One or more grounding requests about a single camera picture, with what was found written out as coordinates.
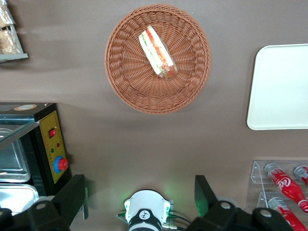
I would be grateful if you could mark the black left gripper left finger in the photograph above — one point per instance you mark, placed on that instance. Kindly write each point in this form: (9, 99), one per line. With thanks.
(69, 197)

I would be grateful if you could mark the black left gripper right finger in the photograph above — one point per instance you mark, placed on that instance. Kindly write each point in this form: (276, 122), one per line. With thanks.
(207, 199)

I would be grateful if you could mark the triangle sandwich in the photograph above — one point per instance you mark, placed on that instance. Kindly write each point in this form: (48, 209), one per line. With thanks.
(155, 51)

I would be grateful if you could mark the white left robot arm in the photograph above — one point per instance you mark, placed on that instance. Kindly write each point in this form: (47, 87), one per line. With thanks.
(146, 202)

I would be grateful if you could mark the large brown wicker basket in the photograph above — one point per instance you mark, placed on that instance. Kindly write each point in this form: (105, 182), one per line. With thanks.
(125, 79)

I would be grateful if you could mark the cream plastic tray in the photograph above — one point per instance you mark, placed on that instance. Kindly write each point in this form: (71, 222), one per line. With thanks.
(279, 86)

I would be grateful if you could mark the grey snack tray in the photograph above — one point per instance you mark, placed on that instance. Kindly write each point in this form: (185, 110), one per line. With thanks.
(14, 57)

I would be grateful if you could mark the steel warmer pan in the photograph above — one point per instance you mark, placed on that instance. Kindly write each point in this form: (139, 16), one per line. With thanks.
(12, 156)
(16, 197)

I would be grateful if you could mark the clear acrylic bottle rack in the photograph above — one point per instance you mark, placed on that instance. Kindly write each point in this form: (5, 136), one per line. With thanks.
(256, 173)

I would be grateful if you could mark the black food warmer yellow panel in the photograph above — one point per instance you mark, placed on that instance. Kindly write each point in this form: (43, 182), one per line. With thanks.
(49, 144)

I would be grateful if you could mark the red cola bottle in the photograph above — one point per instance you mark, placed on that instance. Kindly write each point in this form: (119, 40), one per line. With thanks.
(288, 216)
(302, 173)
(286, 185)

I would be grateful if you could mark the clear bag of fried snacks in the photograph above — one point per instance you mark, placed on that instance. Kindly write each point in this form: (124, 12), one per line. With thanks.
(8, 42)
(4, 14)

